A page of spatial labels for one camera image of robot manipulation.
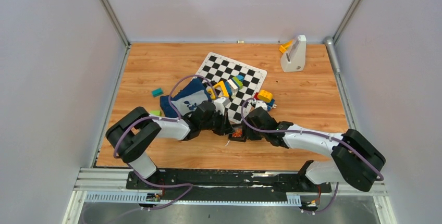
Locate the stacked coloured toy blocks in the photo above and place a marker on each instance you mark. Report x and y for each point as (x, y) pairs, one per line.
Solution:
(234, 84)

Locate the grey corner pipe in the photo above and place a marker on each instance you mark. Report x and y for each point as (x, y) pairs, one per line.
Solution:
(330, 47)

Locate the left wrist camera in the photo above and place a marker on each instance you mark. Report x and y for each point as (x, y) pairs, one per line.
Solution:
(221, 103)

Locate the blue t-shirt garment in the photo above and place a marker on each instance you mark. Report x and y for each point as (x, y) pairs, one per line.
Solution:
(187, 100)

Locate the green toy block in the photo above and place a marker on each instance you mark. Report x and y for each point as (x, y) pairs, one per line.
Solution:
(155, 112)

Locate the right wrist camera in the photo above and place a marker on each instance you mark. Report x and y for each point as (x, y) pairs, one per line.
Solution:
(260, 104)

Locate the white wedge stand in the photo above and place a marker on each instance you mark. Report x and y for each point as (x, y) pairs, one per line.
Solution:
(294, 59)

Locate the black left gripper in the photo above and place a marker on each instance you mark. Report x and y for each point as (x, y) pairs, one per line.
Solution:
(226, 127)

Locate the black white chessboard mat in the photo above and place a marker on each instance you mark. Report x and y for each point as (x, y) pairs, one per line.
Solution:
(217, 68)

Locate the red leaf brooch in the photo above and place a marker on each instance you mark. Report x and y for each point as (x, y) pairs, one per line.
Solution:
(237, 134)

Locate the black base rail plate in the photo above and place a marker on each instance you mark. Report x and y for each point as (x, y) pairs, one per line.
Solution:
(227, 185)

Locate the yellow blue toy car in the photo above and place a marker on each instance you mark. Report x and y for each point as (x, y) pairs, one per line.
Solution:
(267, 97)

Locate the teal toy block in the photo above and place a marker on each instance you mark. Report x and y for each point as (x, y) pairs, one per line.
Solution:
(157, 92)

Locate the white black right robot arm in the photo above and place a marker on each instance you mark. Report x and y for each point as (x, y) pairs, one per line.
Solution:
(353, 158)

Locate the orange plastic piece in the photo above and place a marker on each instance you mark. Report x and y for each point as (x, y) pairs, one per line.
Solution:
(286, 46)

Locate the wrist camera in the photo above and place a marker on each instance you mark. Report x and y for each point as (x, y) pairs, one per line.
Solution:
(260, 104)
(221, 103)

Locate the open black display box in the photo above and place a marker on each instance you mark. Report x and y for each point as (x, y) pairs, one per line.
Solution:
(243, 139)

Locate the yellow triangle toy block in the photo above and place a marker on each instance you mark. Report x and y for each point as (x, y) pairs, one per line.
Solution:
(219, 89)

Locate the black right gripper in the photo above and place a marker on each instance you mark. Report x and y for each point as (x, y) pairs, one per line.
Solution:
(250, 136)

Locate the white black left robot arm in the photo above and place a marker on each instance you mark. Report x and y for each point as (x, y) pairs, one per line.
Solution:
(132, 134)

